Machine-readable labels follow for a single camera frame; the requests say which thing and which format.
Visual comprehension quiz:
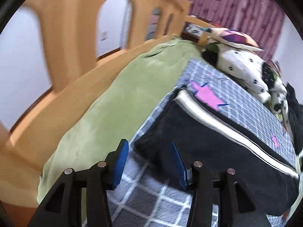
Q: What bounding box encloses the black pants white waistband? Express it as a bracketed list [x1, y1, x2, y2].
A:
[135, 89, 299, 216]

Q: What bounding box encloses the grey grid star blanket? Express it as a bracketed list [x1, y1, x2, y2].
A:
[108, 60, 298, 226]

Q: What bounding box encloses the green bed sheet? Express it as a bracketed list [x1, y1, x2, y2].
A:
[37, 38, 201, 202]

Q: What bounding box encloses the black jacket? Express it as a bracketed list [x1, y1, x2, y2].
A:
[286, 83, 303, 155]

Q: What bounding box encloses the white black floral quilt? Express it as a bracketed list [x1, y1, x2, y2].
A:
[202, 43, 289, 129]

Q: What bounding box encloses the purple patterned pillow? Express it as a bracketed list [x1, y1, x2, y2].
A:
[205, 27, 263, 51]

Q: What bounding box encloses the wooden bed frame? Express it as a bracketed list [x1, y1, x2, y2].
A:
[0, 0, 214, 209]

